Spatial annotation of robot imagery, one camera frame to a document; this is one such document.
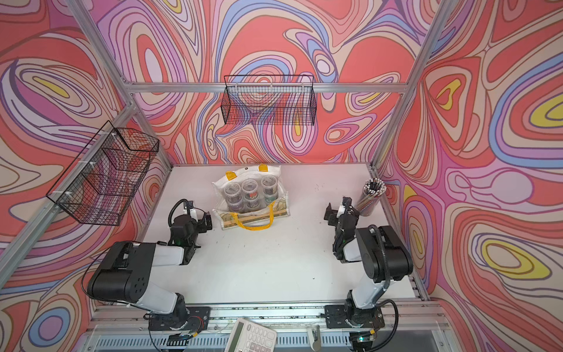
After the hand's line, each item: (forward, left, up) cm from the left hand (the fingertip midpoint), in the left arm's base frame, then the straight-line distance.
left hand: (200, 214), depth 94 cm
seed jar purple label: (+2, -16, +13) cm, 21 cm away
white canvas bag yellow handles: (0, -23, -4) cm, 23 cm away
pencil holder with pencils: (+4, -73, +12) cm, 74 cm away
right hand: (+2, -62, 0) cm, 62 cm away
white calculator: (-44, -25, -4) cm, 50 cm away
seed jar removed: (+6, -31, +12) cm, 33 cm away
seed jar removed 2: (+4, -23, +12) cm, 26 cm away
